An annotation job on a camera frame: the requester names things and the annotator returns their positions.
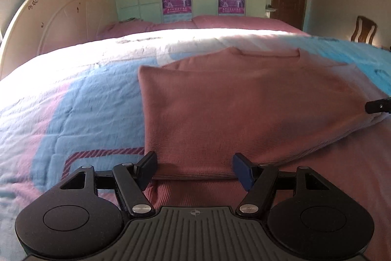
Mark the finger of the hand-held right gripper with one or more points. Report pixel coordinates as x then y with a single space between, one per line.
378 106

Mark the cream round headboard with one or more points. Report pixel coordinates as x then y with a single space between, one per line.
58 13

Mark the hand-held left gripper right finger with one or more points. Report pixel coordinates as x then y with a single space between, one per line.
242 170

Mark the wooden chair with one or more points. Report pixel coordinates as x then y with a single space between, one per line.
363 30

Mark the clutter on nightstand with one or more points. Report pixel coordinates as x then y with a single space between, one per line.
129 20

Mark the pink bedsheet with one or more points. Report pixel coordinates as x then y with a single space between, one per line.
238 23

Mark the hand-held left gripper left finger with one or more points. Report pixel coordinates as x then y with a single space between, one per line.
147 166

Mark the pink pillow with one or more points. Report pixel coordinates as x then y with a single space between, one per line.
125 30

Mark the blue patterned quilt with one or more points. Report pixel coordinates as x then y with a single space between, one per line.
76 102

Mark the pink sweater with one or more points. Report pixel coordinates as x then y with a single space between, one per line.
229 105

